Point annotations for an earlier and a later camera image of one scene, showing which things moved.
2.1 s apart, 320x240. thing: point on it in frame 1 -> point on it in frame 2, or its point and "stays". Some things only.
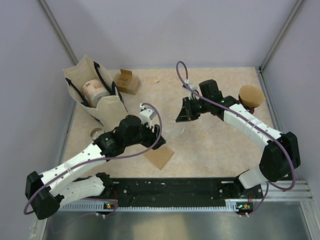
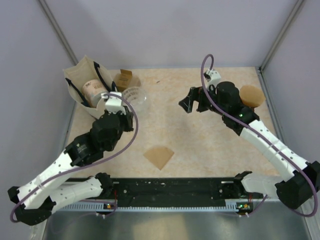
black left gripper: [149, 130] -> [128, 118]
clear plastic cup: [174, 130] -> [137, 96]
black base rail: [183, 191] stays
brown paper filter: [251, 96] stays
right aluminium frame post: [297, 8] stays
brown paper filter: [160, 156] stays
